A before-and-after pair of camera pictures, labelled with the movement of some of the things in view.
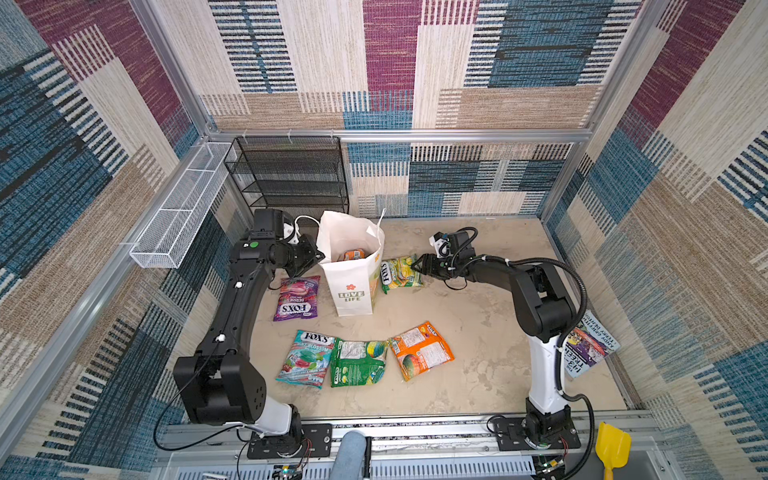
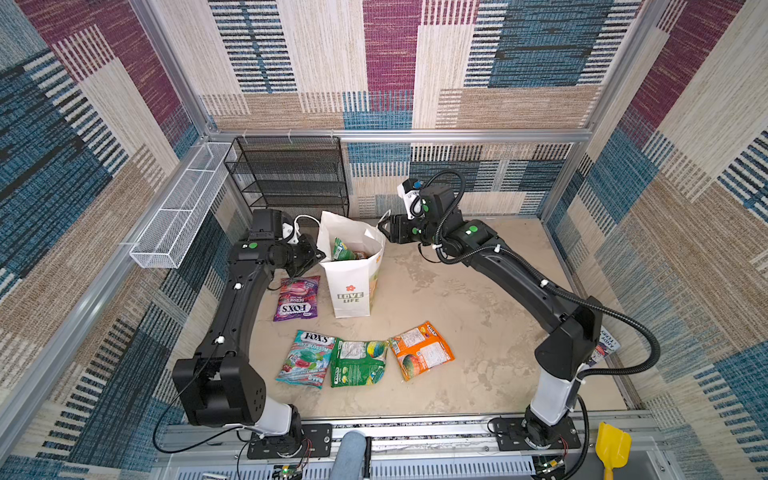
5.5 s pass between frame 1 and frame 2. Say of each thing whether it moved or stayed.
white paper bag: stayed
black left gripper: stayed
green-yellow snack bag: moved
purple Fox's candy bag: stayed
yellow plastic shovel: stayed
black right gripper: moved
